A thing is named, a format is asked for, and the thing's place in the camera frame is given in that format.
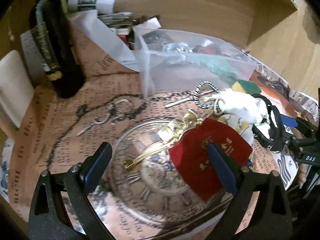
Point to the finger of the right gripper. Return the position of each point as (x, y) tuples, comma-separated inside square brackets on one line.
[(288, 121)]

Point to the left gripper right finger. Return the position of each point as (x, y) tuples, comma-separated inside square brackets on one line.
[(271, 218)]

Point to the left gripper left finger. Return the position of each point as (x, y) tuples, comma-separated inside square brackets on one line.
[(48, 217)]

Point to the white drawstring pouch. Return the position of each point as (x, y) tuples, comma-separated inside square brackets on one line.
[(240, 111)]

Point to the green striped cloth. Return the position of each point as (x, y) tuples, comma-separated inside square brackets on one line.
[(222, 69)]

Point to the red velvet pouch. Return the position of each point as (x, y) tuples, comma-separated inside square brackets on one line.
[(208, 158)]

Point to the black and white mask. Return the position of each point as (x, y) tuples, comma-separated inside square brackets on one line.
[(276, 131)]

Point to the yellow green sponge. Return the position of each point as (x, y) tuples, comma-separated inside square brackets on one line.
[(247, 87)]

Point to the vintage print table mat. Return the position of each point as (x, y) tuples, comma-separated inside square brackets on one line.
[(141, 195)]

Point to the beige thermos mug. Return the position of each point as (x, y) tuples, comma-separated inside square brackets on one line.
[(16, 88)]

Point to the clear plastic storage box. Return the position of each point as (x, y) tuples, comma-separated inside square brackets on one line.
[(171, 60)]

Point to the small white cardboard box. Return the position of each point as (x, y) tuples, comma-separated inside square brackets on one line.
[(150, 24)]

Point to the dark wine bottle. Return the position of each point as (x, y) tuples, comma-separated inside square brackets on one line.
[(51, 33)]

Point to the rolled newspaper stack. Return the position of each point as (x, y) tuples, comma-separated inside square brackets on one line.
[(105, 11)]

